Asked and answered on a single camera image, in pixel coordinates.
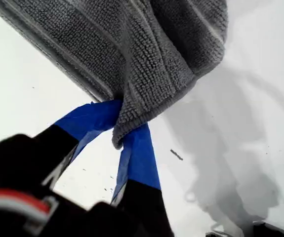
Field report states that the grey striped square towel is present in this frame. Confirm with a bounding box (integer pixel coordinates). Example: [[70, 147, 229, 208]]
[[0, 0, 229, 150]]

